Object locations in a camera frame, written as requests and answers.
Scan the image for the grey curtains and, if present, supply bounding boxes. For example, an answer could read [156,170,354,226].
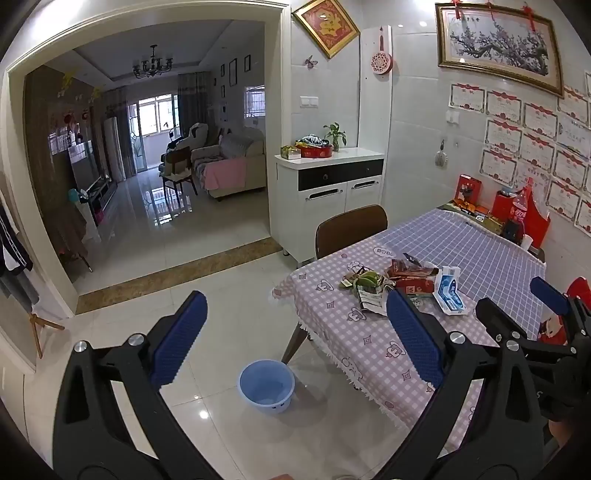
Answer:
[178,71,211,134]

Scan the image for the pink checked tablecloth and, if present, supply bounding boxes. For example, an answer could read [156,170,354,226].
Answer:
[272,205,548,457]

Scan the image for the red upright box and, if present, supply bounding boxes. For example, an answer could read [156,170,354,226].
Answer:
[455,174,482,206]

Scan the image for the brown wooden chair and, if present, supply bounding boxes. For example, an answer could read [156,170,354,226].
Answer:
[315,204,389,260]

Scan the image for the cola bottle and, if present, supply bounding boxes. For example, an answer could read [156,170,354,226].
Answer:
[512,181,532,241]

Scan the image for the group of wall certificates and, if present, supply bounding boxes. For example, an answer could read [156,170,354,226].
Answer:
[450,83,591,234]

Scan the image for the red round tin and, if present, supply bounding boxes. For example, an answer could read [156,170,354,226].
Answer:
[295,135,333,158]

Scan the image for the wooden rack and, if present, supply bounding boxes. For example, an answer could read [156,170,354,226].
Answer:
[28,311,65,360]

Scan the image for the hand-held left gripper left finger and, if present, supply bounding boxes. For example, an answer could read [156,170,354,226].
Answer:
[52,291,218,480]

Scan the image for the dark dining chair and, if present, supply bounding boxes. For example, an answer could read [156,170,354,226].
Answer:
[161,148,199,200]

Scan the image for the framed plum blossom painting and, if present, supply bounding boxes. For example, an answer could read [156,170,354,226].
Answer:
[435,2,566,97]

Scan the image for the pile of snack wrappers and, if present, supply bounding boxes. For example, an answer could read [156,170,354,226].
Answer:
[387,258,439,296]

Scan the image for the person's right hand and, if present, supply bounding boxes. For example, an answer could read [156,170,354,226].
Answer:
[549,419,578,457]

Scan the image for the white and blue wrapper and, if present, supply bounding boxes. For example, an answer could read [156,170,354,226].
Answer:
[433,265,472,317]

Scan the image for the dark hanging clothes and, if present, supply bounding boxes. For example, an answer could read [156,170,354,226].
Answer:
[0,203,35,278]

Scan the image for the blue plastic bin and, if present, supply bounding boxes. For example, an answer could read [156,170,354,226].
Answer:
[238,360,296,414]

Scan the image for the tv stand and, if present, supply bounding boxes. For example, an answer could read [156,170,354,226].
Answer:
[81,178,118,217]

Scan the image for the massage chair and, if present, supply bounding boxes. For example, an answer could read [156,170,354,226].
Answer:
[159,122,211,181]

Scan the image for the standing air conditioner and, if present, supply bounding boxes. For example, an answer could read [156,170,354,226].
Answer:
[102,117,125,183]

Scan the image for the television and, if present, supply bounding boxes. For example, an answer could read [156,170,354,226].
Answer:
[69,143,105,195]

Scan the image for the red and gold framed picture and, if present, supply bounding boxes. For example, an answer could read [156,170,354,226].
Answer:
[292,0,361,59]

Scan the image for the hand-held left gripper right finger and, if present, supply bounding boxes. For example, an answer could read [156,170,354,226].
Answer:
[369,288,550,480]

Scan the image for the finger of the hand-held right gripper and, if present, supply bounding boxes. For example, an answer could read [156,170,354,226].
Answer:
[475,298,536,349]
[530,276,583,319]

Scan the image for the beige sofa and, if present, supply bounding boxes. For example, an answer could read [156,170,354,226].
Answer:
[191,127,267,200]

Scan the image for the pink round hanging ornament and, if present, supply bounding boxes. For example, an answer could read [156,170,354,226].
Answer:
[372,27,393,77]

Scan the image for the white sideboard cabinet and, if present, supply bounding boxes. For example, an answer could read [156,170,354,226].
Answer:
[269,148,385,268]

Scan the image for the small potted plant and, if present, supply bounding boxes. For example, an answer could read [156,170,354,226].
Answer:
[323,122,347,152]

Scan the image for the pink blanket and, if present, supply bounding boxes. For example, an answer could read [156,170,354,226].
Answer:
[203,157,247,190]

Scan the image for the red printed cushion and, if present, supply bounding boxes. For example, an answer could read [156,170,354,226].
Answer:
[538,277,591,345]

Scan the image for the black chandelier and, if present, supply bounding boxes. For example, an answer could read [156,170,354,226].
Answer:
[132,45,174,78]

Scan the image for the silver torn wrapper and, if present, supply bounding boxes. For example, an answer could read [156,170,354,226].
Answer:
[355,286,393,317]

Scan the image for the banana peel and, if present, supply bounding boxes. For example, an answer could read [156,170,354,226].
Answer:
[339,270,386,294]

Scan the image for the orange flat box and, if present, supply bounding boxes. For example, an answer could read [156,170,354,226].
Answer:
[455,198,490,219]

